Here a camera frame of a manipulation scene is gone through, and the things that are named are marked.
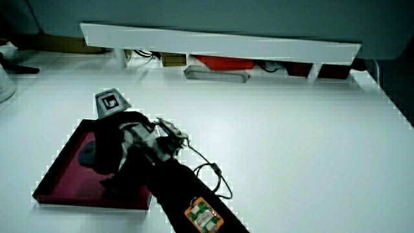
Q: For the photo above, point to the person's right hand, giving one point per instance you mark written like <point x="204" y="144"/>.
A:
<point x="142" y="139"/>

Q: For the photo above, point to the dark grey mouse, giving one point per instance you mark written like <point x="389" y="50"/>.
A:
<point x="86" y="155"/>

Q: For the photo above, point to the dark red square plate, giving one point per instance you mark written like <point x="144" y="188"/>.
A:
<point x="69" y="181"/>

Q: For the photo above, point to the person's right forearm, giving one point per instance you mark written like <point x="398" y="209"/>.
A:
<point x="181" y="187"/>

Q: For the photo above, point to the small brown box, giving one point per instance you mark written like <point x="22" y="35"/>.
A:
<point x="173" y="59"/>

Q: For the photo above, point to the grey flat bar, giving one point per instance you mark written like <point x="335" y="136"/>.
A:
<point x="215" y="75"/>

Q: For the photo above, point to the orange circuit board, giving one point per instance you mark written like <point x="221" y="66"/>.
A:
<point x="203" y="216"/>

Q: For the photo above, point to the red flat box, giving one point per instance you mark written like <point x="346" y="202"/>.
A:
<point x="224" y="62"/>

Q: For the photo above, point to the white desk shelf riser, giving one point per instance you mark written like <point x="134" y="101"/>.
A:
<point x="207" y="43"/>

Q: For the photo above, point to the white round container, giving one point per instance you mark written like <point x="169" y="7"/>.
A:
<point x="4" y="85"/>

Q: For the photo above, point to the dark red box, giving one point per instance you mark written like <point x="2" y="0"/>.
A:
<point x="298" y="69"/>
<point x="333" y="71"/>

